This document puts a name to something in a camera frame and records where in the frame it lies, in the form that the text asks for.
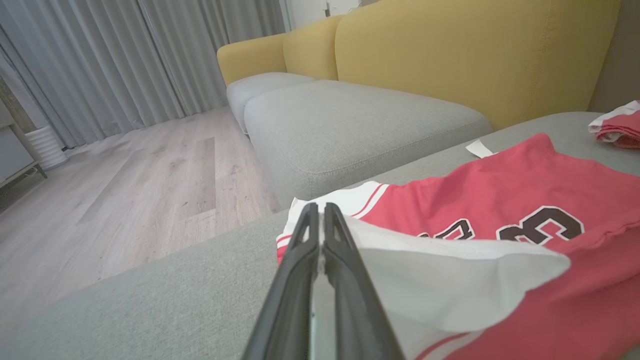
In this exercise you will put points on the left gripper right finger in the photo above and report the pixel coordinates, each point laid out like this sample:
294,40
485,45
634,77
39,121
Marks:
355,310

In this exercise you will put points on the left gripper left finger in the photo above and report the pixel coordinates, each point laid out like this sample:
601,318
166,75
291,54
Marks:
290,300

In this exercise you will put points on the red Bulls basketball jersey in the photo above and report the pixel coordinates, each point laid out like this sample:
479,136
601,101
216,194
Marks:
500,180

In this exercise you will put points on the red white striped garment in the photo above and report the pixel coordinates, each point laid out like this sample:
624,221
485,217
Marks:
620,127

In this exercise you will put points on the large grey sofa seat cushion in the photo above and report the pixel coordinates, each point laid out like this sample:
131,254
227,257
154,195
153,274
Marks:
150,310

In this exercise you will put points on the small grey sofa seat cushion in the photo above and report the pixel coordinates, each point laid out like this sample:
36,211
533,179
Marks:
260,87

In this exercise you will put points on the yellow sofa armrest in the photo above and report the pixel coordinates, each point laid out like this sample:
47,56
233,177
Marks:
247,60

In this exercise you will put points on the narrow yellow sofa backrest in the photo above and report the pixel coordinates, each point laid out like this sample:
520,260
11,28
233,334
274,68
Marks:
310,50

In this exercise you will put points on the wide yellow sofa backrest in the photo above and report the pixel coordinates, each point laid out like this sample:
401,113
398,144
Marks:
475,55

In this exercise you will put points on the white ribbed appliance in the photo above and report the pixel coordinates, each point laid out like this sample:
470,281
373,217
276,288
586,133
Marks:
47,147

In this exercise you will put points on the grey curtain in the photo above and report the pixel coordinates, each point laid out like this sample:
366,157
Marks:
125,60

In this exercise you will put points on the grey cabinet with legs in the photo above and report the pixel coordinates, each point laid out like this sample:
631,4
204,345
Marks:
12,150

